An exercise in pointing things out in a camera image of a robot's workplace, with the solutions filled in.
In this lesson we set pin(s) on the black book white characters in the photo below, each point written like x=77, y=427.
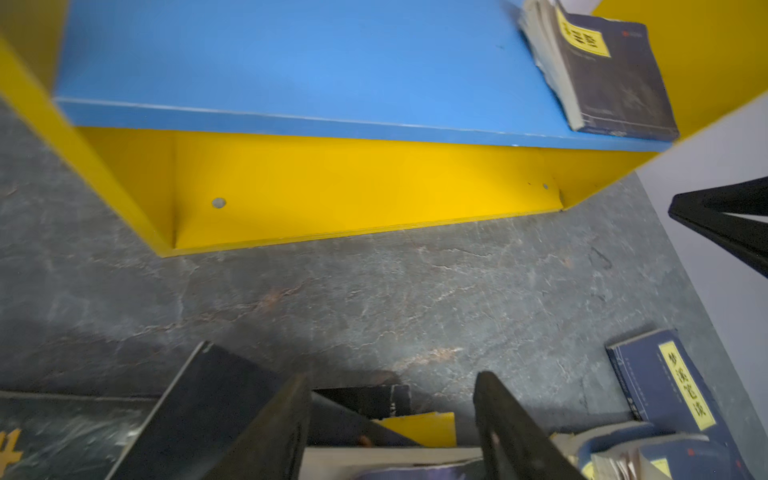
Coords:
x=209, y=404

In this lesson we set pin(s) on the yellow shelf with pink and blue boards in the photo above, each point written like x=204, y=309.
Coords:
x=218, y=125

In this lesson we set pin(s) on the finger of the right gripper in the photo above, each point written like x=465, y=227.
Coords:
x=726, y=216

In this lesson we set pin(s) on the navy book yellow label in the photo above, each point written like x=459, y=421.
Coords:
x=603, y=72
x=663, y=386
x=641, y=450

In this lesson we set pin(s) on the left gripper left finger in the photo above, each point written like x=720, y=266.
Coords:
x=272, y=445

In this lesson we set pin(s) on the black book orange characters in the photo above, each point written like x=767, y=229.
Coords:
x=58, y=436

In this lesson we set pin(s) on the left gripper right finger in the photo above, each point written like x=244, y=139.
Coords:
x=513, y=446

